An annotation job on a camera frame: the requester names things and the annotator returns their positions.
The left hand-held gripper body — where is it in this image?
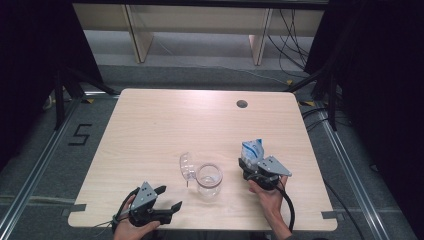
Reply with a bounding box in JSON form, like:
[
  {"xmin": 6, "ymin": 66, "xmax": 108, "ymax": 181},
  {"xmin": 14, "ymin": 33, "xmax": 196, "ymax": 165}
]
[{"xmin": 128, "ymin": 181, "xmax": 174, "ymax": 228}]

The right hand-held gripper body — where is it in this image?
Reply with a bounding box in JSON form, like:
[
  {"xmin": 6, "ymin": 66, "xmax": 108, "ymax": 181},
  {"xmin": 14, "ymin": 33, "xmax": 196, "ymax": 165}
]
[{"xmin": 241, "ymin": 155, "xmax": 293, "ymax": 192}]

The white blue milk pouch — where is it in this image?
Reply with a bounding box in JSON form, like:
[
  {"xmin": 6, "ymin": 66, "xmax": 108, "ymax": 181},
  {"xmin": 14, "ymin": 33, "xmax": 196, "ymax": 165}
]
[{"xmin": 241, "ymin": 138, "xmax": 265, "ymax": 167}]

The clear glass cup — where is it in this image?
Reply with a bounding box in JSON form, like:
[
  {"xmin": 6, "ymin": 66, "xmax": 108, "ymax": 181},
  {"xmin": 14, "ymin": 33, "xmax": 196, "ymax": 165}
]
[{"xmin": 195, "ymin": 162, "xmax": 224, "ymax": 201}]

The clear plastic spoon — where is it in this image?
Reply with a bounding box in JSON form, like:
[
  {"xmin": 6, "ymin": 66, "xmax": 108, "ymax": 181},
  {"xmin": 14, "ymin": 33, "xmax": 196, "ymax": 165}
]
[{"xmin": 179, "ymin": 152, "xmax": 197, "ymax": 189}]

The person's right hand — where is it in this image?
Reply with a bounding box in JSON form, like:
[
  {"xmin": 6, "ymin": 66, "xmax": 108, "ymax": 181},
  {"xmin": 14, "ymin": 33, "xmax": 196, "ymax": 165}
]
[{"xmin": 248, "ymin": 175, "xmax": 289, "ymax": 218}]

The person's left hand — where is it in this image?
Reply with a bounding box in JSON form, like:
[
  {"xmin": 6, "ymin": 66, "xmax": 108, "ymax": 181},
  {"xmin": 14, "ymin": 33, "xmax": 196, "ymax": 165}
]
[{"xmin": 113, "ymin": 195, "xmax": 162, "ymax": 240}]

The black metal stand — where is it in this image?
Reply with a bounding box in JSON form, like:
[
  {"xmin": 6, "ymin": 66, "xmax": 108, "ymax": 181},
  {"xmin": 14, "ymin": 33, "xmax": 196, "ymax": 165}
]
[
  {"xmin": 53, "ymin": 64, "xmax": 119, "ymax": 131},
  {"xmin": 284, "ymin": 64, "xmax": 338, "ymax": 132}
]

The black curtain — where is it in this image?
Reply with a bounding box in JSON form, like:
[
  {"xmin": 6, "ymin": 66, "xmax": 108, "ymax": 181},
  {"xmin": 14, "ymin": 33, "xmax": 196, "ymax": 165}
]
[
  {"xmin": 304, "ymin": 0, "xmax": 424, "ymax": 234},
  {"xmin": 0, "ymin": 0, "xmax": 104, "ymax": 171}
]

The pale wooden shelf unit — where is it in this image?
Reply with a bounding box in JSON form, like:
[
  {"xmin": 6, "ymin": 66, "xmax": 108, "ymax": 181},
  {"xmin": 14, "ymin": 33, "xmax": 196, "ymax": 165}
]
[{"xmin": 72, "ymin": 3, "xmax": 328, "ymax": 67}]

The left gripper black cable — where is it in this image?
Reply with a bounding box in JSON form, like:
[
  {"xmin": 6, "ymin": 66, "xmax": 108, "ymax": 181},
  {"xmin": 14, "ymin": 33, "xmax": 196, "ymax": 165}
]
[{"xmin": 112, "ymin": 187, "xmax": 141, "ymax": 232}]

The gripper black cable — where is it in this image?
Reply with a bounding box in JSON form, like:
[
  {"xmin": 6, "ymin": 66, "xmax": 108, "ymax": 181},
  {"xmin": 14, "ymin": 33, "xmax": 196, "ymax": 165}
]
[
  {"xmin": 273, "ymin": 184, "xmax": 297, "ymax": 233},
  {"xmin": 112, "ymin": 187, "xmax": 141, "ymax": 232}
]

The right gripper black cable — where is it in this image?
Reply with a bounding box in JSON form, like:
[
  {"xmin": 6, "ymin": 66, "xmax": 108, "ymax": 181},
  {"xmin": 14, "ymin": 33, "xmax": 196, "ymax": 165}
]
[{"xmin": 273, "ymin": 184, "xmax": 297, "ymax": 233}]

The aluminium floor rail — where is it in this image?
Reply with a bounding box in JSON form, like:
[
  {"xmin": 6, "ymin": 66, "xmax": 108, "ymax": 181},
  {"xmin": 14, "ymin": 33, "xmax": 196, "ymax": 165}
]
[
  {"xmin": 314, "ymin": 101, "xmax": 384, "ymax": 240},
  {"xmin": 0, "ymin": 98, "xmax": 83, "ymax": 234}
]

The black floor cable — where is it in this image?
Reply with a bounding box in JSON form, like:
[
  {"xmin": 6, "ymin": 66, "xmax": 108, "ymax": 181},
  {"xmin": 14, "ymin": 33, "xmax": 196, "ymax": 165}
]
[{"xmin": 323, "ymin": 179, "xmax": 368, "ymax": 240}]

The bundle of black cables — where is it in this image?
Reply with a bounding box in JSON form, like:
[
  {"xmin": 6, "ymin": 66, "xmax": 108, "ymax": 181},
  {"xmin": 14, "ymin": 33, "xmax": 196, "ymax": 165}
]
[{"xmin": 266, "ymin": 9, "xmax": 313, "ymax": 79}]

